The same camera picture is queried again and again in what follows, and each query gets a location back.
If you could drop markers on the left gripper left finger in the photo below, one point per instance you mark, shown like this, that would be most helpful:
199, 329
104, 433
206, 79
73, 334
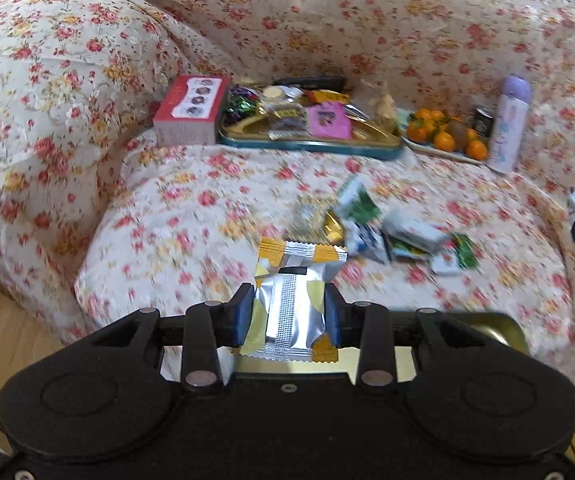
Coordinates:
211, 330

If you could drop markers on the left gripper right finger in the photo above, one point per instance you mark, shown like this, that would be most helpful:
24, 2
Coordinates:
366, 327

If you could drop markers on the gold teal tin tray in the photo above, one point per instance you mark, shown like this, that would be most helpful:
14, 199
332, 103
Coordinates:
498, 326

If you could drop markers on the silver yellow snack packet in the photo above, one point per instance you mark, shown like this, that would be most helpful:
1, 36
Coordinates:
288, 320

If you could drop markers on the blue white snack packet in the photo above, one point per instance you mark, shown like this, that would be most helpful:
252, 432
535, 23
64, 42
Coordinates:
366, 241

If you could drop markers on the grey white snack packet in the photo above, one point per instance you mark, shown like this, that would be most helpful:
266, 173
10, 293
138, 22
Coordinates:
417, 233

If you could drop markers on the gold candy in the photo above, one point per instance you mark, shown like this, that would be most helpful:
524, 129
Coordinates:
317, 224

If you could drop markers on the small green candy packet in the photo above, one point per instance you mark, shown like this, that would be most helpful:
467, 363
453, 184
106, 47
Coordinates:
465, 250

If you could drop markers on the green white snack bag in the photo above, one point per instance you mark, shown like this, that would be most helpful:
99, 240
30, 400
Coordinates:
353, 202

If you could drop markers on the teal gold tin with snacks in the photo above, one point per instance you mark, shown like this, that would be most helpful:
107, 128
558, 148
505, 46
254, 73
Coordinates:
286, 117

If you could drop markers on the purple white thermos bottle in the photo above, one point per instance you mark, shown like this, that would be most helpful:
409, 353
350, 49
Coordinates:
509, 124

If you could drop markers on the orange mandarin front right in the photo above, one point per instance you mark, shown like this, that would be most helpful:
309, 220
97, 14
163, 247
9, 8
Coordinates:
477, 150

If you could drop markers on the orange mandarin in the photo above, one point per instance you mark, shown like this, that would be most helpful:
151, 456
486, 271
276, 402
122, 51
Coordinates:
444, 142
417, 131
477, 150

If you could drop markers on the white fruit plate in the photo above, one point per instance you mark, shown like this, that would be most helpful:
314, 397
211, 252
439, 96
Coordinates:
435, 121

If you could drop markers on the dark starbucks can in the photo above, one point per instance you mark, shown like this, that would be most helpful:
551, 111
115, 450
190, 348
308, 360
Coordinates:
482, 121

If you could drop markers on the brown kiwi fruit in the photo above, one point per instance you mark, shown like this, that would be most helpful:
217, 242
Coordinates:
460, 133

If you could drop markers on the orange mandarin front middle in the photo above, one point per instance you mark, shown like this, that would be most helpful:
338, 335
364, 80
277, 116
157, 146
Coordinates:
444, 142

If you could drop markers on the floral sofa cover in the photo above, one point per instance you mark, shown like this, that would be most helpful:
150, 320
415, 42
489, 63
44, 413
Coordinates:
97, 221

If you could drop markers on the orange mandarin left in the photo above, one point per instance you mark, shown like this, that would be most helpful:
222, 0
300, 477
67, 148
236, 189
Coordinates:
417, 131

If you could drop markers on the pink snack packet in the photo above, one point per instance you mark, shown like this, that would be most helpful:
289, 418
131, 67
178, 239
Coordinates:
328, 120

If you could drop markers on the brown paper packet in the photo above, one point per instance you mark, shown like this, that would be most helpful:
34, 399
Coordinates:
383, 108

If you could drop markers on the red white snack box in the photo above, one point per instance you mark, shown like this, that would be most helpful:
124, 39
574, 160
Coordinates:
191, 111

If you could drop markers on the black remote control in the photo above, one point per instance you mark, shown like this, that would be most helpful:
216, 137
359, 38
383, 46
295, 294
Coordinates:
322, 82

